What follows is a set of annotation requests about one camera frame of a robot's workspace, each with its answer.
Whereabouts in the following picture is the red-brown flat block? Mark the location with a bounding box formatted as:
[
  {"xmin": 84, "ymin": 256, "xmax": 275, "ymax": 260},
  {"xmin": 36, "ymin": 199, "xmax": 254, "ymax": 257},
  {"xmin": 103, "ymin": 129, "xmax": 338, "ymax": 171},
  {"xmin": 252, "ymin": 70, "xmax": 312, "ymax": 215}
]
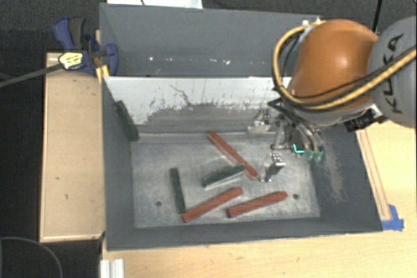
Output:
[
  {"xmin": 207, "ymin": 131, "xmax": 259, "ymax": 181},
  {"xmin": 180, "ymin": 186, "xmax": 244, "ymax": 224},
  {"xmin": 225, "ymin": 190, "xmax": 289, "ymax": 219}
]

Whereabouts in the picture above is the black cylinder on white bracket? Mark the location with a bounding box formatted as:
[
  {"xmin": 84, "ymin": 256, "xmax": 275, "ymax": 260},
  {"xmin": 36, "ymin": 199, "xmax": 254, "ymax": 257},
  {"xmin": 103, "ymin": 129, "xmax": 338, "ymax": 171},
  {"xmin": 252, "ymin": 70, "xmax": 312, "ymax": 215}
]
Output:
[{"xmin": 343, "ymin": 104, "xmax": 387, "ymax": 133}]

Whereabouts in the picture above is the dark green flat block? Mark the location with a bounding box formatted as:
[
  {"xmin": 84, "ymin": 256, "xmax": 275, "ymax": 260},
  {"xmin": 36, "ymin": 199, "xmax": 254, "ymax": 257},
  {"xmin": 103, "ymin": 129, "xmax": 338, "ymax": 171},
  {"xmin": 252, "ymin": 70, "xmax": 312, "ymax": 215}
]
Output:
[
  {"xmin": 113, "ymin": 100, "xmax": 141, "ymax": 143},
  {"xmin": 168, "ymin": 167, "xmax": 188, "ymax": 215},
  {"xmin": 201, "ymin": 163, "xmax": 246, "ymax": 188}
]

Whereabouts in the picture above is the pale wood flat board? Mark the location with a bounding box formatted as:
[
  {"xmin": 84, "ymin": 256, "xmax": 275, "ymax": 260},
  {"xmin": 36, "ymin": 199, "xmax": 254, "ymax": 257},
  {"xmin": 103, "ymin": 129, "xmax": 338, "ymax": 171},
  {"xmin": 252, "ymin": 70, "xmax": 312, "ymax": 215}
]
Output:
[{"xmin": 38, "ymin": 51, "xmax": 106, "ymax": 243}]

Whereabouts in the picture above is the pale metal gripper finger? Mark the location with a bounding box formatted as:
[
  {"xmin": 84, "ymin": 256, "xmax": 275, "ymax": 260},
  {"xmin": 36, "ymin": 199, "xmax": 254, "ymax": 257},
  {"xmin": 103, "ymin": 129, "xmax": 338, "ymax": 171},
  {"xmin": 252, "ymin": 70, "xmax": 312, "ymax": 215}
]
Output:
[
  {"xmin": 246, "ymin": 108, "xmax": 273, "ymax": 135},
  {"xmin": 258, "ymin": 152, "xmax": 287, "ymax": 183}
]

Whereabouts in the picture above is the grey metal bin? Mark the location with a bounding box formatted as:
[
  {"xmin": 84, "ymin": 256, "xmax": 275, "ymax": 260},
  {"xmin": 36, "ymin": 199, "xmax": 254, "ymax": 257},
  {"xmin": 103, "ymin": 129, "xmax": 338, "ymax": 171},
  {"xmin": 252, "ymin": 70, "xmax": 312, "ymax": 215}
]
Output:
[{"xmin": 97, "ymin": 2, "xmax": 384, "ymax": 251}]

